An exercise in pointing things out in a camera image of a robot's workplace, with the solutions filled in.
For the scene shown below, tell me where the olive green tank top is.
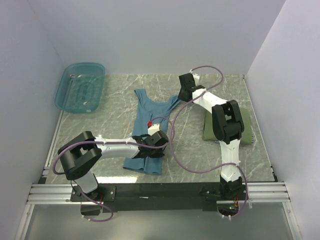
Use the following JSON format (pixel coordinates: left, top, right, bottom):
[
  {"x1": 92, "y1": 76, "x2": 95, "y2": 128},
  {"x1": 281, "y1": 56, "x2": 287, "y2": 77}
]
[{"x1": 202, "y1": 107, "x2": 254, "y2": 145}]

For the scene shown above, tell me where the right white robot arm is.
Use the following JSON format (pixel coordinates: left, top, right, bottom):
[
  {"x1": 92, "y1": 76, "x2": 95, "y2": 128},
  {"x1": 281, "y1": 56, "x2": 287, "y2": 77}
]
[{"x1": 178, "y1": 73, "x2": 245, "y2": 200}]

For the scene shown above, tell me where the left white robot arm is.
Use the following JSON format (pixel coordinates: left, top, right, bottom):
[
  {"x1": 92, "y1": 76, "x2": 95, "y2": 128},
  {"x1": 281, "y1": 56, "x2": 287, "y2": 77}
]
[{"x1": 52, "y1": 130, "x2": 169, "y2": 201}]

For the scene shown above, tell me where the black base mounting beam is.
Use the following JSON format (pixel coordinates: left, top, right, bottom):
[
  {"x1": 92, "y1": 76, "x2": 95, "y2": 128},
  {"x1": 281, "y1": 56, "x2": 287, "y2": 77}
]
[{"x1": 69, "y1": 181, "x2": 251, "y2": 216}]

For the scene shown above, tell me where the teal plastic laundry basket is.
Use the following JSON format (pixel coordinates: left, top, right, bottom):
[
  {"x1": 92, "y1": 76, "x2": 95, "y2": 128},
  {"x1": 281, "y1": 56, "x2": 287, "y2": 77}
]
[{"x1": 54, "y1": 62, "x2": 105, "y2": 114}]

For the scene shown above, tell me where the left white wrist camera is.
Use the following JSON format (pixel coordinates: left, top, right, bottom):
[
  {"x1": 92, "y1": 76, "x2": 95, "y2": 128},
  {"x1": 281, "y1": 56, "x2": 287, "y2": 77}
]
[{"x1": 147, "y1": 121, "x2": 161, "y2": 136}]

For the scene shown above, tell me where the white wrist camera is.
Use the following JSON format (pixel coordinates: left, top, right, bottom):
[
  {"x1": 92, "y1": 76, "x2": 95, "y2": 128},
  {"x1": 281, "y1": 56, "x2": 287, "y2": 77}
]
[
  {"x1": 147, "y1": 121, "x2": 161, "y2": 136},
  {"x1": 190, "y1": 71, "x2": 200, "y2": 86}
]

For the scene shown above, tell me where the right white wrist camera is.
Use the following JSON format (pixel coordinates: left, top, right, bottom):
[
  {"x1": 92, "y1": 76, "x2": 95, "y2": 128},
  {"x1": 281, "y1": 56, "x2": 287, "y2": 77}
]
[{"x1": 190, "y1": 71, "x2": 200, "y2": 86}]

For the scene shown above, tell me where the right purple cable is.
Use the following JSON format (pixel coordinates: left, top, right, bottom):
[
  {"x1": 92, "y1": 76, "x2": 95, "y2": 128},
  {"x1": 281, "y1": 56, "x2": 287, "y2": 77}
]
[{"x1": 171, "y1": 65, "x2": 250, "y2": 220}]

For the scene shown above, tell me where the aluminium extrusion frame rail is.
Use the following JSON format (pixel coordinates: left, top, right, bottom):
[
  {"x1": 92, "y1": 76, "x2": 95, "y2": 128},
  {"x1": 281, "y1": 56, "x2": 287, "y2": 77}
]
[{"x1": 14, "y1": 112, "x2": 301, "y2": 240}]

